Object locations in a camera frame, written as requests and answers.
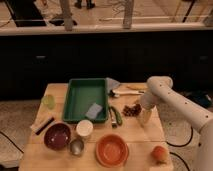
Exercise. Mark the wooden table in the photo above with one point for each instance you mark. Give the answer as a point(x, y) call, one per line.
point(140, 140)

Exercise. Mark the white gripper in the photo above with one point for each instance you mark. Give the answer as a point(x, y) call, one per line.
point(148, 101)

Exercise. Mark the dark red grape bunch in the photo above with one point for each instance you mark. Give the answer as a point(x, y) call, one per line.
point(135, 110)

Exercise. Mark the orange red bowl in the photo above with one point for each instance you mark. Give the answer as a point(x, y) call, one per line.
point(111, 151)

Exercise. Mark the peach apple fruit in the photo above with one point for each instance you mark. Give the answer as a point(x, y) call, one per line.
point(159, 154)

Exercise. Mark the small metal cup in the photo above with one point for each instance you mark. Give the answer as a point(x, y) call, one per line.
point(77, 147)

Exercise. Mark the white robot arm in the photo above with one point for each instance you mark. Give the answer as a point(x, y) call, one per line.
point(160, 88)

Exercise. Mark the yellow banana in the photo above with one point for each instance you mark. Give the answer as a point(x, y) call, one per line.
point(137, 87)

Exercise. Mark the blue sponge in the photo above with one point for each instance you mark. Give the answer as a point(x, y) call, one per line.
point(93, 111)

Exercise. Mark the purple bowl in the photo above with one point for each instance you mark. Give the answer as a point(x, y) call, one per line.
point(57, 136)

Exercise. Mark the white cup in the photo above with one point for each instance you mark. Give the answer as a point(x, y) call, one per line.
point(84, 129)

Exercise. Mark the green plastic tray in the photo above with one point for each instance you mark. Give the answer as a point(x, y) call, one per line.
point(81, 95)

